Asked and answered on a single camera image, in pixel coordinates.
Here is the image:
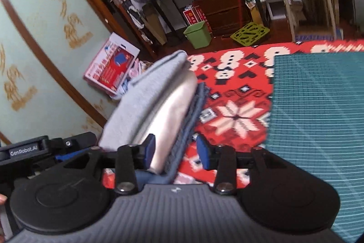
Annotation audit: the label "green waste bin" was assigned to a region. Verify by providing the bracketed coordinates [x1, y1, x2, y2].
[183, 21, 212, 49]

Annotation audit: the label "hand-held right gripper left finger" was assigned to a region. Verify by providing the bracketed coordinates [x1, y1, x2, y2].
[64, 133, 156, 195]

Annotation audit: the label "red blue printed cardboard box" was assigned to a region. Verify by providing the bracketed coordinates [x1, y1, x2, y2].
[83, 32, 140, 97]

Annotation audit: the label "lime green flat crate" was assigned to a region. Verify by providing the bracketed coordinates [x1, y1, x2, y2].
[230, 22, 270, 47]

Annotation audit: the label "red patterned blanket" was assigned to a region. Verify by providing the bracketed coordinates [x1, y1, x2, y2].
[102, 39, 364, 192]

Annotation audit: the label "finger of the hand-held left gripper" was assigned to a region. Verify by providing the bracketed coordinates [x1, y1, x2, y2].
[55, 149, 92, 163]

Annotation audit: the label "brown wooden drawer cabinet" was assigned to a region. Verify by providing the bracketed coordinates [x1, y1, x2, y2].
[193, 0, 251, 36]

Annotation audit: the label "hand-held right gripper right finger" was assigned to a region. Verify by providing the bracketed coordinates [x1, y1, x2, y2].
[196, 134, 288, 194]

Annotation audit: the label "green cutting mat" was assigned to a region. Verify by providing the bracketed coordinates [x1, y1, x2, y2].
[266, 51, 364, 242]

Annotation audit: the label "folded blue jeans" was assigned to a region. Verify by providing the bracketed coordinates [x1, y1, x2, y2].
[134, 82, 211, 185]

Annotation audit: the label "cluttered long desk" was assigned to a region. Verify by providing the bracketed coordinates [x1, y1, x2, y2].
[142, 0, 245, 45]

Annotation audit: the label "grey polo shirt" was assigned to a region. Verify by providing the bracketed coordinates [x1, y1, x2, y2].
[98, 50, 192, 152]

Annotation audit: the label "red and white box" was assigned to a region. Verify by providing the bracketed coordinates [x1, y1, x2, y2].
[182, 5, 212, 33]

